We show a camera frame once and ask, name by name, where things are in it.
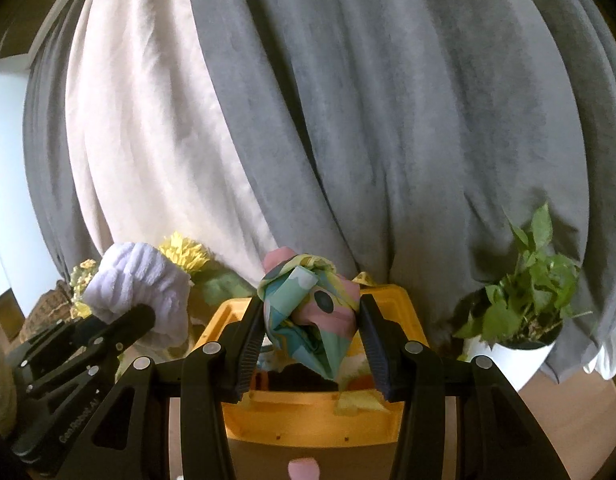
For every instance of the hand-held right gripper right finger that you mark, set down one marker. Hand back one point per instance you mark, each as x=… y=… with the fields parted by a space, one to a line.
x=375 y=345

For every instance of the white curtain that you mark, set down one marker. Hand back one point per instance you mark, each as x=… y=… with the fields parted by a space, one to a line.
x=138 y=135

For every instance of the orange plastic crate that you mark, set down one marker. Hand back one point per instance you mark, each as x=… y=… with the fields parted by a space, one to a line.
x=308 y=425

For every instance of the brown patterned cloth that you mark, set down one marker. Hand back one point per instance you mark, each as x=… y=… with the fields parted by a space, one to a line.
x=43 y=310

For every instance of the white cabinet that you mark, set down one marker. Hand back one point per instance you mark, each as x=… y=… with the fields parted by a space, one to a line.
x=5 y=185

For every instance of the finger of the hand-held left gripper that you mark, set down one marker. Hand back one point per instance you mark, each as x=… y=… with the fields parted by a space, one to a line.
x=128 y=325

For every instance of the pastel patterned cloth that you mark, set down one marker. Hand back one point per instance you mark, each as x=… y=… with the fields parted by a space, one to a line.
x=308 y=305

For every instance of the pink soft object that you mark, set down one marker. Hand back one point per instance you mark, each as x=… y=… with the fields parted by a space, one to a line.
x=303 y=470

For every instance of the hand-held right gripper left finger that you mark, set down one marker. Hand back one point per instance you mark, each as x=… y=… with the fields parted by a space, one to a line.
x=248 y=345

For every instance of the grey curtain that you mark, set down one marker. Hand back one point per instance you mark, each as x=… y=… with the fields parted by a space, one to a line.
x=387 y=110
x=48 y=185

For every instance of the potted plant in white pot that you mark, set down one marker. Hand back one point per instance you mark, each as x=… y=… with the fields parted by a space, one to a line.
x=507 y=360

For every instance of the sunflower bouquet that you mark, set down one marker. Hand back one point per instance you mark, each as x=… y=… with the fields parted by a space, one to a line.
x=183 y=255

